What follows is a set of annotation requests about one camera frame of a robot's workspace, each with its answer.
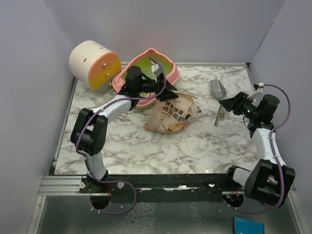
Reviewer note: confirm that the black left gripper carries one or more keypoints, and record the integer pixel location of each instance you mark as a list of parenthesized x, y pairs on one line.
[(166, 95)]

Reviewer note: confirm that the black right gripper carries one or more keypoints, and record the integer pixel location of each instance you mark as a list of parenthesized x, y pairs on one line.
[(236, 103)]

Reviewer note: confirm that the bag sealing clip strip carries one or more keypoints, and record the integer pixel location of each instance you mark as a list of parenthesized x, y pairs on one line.
[(220, 115)]

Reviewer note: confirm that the cat litter bag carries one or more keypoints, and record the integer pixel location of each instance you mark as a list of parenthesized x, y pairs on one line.
[(170, 117)]

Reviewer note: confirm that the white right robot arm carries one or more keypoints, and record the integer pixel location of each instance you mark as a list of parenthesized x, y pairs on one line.
[(270, 180)]

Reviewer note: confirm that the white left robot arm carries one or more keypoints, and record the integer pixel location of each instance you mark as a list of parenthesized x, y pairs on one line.
[(89, 132)]

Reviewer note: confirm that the green litter pellets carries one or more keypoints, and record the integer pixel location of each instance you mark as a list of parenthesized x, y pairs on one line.
[(147, 70)]

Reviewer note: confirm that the pink green litter box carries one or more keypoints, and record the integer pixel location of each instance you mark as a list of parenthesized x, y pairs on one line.
[(168, 70)]

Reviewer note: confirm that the cream orange cylindrical cat house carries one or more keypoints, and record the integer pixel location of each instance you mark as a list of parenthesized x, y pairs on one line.
[(94, 65)]

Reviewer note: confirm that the blue card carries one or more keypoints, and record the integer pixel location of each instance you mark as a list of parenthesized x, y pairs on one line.
[(244, 226)]

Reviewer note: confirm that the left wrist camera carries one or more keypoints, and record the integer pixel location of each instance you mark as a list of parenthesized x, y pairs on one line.
[(157, 69)]

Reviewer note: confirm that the aluminium frame rail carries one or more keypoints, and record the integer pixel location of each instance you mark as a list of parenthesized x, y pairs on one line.
[(59, 185)]

